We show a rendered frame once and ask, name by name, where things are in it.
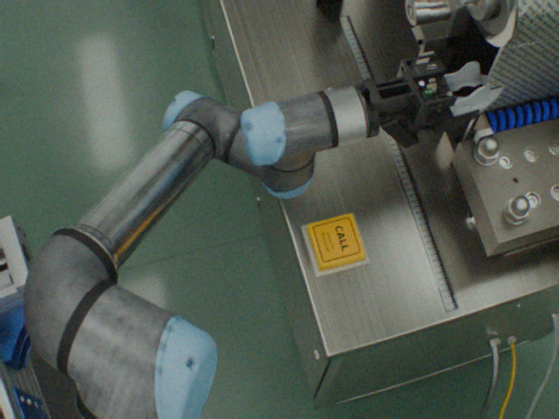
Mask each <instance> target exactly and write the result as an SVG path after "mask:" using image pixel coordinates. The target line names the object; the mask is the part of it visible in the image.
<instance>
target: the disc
mask: <svg viewBox="0 0 559 419"><path fill-rule="evenodd" d="M508 4H509V12H508V20H507V25H506V27H505V29H504V31H503V32H502V33H501V34H498V35H494V34H491V33H490V32H488V31H487V30H486V29H485V28H484V27H483V26H482V25H481V23H480V21H477V20H476V19H475V18H474V17H473V21H474V23H475V24H476V26H477V27H478V29H479V31H480V33H481V34H482V36H483V37H484V38H485V39H486V40H487V41H488V42H489V43H490V44H492V45H494V46H497V47H503V46H506V45H508V44H509V43H510V42H511V41H512V39H513V38H514V34H515V32H516V29H517V24H518V16H519V7H518V0H508Z"/></svg>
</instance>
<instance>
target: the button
mask: <svg viewBox="0 0 559 419"><path fill-rule="evenodd" d="M307 234H308V237H309V240H310V243H311V245H312V249H313V252H314V256H315V260H316V263H317V265H318V268H319V271H326V270H330V269H333V268H336V267H340V266H343V265H346V264H352V263H355V262H359V261H362V260H364V258H365V255H366V254H365V251H364V249H363V246H362V240H361V238H360V235H359V232H358V229H357V227H356V224H355V219H354V217H353V214H352V213H349V214H346V215H342V216H337V217H333V218H329V219H326V220H322V221H319V222H315V223H310V224H308V225H307Z"/></svg>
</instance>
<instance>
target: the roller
mask: <svg viewBox="0 0 559 419"><path fill-rule="evenodd" d="M508 12H509V4H508V0H500V14H499V16H498V17H497V18H496V19H495V20H487V21H482V22H480V23H481V25H482V26H483V27H484V28H485V29H486V30H487V31H488V32H490V33H491V34H494V35H498V34H501V33H502V32H503V31H504V29H505V27H506V25H507V20H508Z"/></svg>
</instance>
